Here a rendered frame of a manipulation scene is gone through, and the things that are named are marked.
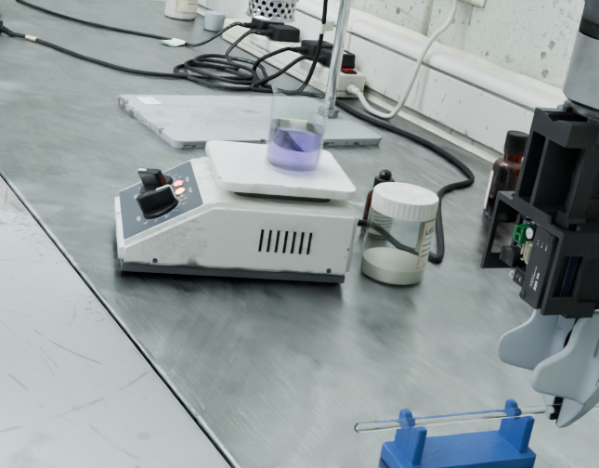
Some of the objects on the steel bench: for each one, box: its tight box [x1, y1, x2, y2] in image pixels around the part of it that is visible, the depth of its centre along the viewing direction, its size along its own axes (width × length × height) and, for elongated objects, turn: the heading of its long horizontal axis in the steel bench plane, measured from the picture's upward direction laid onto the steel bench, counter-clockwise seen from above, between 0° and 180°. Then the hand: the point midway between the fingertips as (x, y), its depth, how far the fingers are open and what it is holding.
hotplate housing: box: [114, 157, 358, 283], centre depth 94 cm, size 22×13×8 cm, turn 80°
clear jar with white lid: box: [359, 182, 439, 287], centre depth 95 cm, size 6×6×8 cm
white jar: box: [164, 0, 198, 20], centre depth 202 cm, size 6×6×6 cm
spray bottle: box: [203, 0, 227, 32], centre depth 194 cm, size 4×4×11 cm
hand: (569, 404), depth 70 cm, fingers closed, pressing on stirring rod
